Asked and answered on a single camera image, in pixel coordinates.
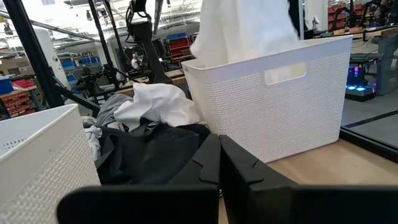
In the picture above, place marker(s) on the blue storage bin shelf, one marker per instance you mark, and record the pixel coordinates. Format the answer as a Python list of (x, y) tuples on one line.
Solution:
[(66, 64)]

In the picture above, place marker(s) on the black garment with grey print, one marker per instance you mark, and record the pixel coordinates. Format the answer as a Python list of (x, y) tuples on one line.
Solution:
[(149, 155)]

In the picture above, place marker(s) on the white pillar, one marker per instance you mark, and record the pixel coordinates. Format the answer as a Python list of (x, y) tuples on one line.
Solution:
[(49, 56)]

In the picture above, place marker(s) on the red parts bin shelf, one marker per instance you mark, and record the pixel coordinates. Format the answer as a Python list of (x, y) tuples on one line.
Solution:
[(18, 104)]

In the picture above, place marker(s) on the dark grey garment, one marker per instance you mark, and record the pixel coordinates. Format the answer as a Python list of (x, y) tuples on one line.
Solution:
[(109, 109)]

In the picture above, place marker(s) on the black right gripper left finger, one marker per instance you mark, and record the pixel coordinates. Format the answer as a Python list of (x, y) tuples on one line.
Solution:
[(140, 205)]

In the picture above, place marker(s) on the white garment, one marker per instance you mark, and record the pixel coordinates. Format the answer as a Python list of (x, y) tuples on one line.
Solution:
[(242, 31), (155, 102)]

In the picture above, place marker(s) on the pale grey garment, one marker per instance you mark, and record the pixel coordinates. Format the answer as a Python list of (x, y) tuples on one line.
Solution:
[(94, 140)]

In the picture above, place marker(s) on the black aluminium stand frame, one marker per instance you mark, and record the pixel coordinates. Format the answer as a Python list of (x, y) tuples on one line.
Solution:
[(34, 53)]

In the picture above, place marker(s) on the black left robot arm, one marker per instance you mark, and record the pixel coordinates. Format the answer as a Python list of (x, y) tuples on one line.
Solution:
[(152, 53)]

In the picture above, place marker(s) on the white perforated plastic basket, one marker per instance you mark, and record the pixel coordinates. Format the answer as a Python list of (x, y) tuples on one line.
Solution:
[(37, 174), (264, 118)]

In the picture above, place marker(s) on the red storage bin rack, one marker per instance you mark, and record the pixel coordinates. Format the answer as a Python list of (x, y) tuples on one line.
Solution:
[(337, 17), (178, 46)]

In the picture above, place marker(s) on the computer with coloured lights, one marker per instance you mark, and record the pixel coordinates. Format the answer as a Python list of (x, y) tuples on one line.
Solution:
[(357, 90)]

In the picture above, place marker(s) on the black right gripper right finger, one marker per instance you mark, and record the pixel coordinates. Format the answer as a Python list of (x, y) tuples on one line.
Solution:
[(280, 205)]

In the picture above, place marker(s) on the black stand pole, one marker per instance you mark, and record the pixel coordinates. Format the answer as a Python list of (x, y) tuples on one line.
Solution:
[(111, 74)]

